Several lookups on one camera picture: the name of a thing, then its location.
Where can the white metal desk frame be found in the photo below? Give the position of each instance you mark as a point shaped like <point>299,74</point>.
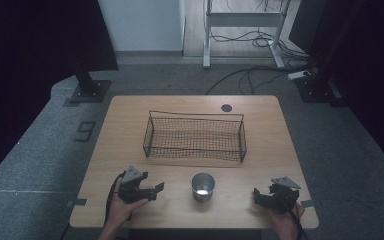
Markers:
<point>243,19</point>

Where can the black round table grommet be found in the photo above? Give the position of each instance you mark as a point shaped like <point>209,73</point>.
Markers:
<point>226,108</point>

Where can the white power strip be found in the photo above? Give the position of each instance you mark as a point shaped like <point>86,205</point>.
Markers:
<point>299,74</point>

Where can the person's left hand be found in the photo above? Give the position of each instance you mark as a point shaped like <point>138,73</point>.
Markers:
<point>121,208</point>

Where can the dark curtain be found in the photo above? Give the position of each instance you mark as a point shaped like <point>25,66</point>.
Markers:
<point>30,66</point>
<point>373,83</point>

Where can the silver metal cup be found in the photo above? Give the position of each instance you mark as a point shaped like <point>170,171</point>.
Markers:
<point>202,190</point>

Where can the person's right hand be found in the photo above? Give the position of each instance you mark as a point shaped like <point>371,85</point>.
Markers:
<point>285,221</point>

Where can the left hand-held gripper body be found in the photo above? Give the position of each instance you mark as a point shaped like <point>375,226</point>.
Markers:
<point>130,186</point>

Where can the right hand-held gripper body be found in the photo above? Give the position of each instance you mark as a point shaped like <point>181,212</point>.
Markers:
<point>285,193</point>

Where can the grey tape piece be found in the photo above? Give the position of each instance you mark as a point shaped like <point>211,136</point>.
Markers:
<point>77,202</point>
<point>307,203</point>

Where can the black stand with base plate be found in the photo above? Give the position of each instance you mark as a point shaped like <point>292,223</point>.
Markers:
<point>316,88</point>
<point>90,90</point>

